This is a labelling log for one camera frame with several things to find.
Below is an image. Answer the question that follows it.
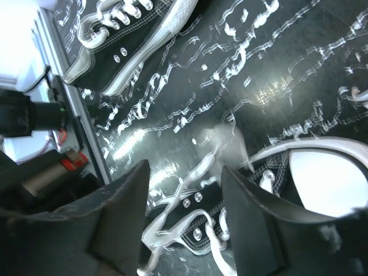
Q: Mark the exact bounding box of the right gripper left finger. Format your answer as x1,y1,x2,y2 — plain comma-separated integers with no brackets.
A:
1,160,150,275

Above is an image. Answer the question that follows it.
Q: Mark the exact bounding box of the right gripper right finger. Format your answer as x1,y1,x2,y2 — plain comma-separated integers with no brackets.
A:
221,166,367,275

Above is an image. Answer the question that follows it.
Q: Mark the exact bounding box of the black sneaker with white laces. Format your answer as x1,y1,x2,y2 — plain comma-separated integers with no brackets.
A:
137,124,367,275

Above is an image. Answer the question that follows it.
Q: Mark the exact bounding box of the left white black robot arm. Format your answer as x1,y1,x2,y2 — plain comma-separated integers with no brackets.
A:
1,89,68,138

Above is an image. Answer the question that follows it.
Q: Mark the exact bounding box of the left small connector box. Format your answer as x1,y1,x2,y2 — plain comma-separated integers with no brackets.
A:
60,149,89,171

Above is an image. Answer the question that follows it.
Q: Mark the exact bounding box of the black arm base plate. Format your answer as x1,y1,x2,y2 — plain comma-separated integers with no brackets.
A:
47,71,112,185

